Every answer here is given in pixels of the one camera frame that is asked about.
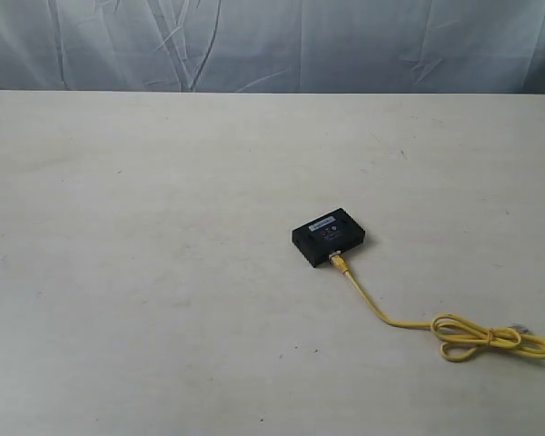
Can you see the black network switch box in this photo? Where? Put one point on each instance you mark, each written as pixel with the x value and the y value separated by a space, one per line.
pixel 334 232

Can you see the grey backdrop cloth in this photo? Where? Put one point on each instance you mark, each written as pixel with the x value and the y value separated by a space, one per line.
pixel 319 47

